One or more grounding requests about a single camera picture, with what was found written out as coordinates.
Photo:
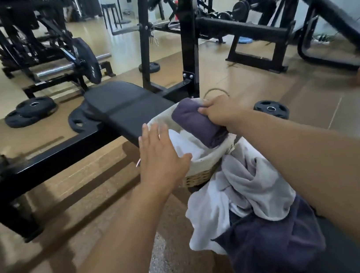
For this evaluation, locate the black stool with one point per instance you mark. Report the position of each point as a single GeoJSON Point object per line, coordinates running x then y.
{"type": "Point", "coordinates": [112, 15]}

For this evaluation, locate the white sneaker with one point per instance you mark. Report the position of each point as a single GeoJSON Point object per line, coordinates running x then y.
{"type": "Point", "coordinates": [321, 39]}

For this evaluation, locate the crumpled white towel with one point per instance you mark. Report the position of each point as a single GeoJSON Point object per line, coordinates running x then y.
{"type": "Point", "coordinates": [231, 191]}

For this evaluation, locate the person's right forearm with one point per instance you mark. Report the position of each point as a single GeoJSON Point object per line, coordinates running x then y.
{"type": "Point", "coordinates": [325, 174]}

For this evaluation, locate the black plate-loaded gym machine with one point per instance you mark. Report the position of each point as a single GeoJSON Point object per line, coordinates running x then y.
{"type": "Point", "coordinates": [29, 39]}

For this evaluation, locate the black squat rack frame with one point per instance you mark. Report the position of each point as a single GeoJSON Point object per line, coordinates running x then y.
{"type": "Point", "coordinates": [185, 33]}

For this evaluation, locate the black weight plate on barbell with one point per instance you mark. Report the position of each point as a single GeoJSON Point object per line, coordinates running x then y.
{"type": "Point", "coordinates": [87, 59]}

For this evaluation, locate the person's right hand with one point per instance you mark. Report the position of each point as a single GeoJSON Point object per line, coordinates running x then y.
{"type": "Point", "coordinates": [221, 111]}

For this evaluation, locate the folded white towel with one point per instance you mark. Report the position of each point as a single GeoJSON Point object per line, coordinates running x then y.
{"type": "Point", "coordinates": [185, 147]}

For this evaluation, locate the person's left hand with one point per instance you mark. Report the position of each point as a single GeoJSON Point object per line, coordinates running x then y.
{"type": "Point", "coordinates": [160, 164]}

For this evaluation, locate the person's left forearm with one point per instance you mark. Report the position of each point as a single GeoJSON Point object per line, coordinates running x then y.
{"type": "Point", "coordinates": [109, 251]}

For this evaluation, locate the crumpled purple towel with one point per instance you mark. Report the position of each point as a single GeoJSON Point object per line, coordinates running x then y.
{"type": "Point", "coordinates": [271, 238]}

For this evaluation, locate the person's left thumb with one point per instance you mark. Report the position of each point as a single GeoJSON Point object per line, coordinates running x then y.
{"type": "Point", "coordinates": [183, 161]}

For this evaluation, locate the person's right fingers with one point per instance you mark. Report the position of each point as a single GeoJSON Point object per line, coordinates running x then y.
{"type": "Point", "coordinates": [208, 109]}

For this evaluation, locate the steel barbell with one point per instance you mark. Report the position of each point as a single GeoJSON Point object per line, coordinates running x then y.
{"type": "Point", "coordinates": [67, 67]}

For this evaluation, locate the black padded weight bench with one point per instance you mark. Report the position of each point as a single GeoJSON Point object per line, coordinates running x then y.
{"type": "Point", "coordinates": [122, 106]}

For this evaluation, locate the woven basket with white liner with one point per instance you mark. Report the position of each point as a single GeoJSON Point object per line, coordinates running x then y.
{"type": "Point", "coordinates": [200, 162]}

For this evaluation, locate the purple towel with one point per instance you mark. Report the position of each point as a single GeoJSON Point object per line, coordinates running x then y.
{"type": "Point", "coordinates": [194, 122]}
{"type": "Point", "coordinates": [271, 238]}

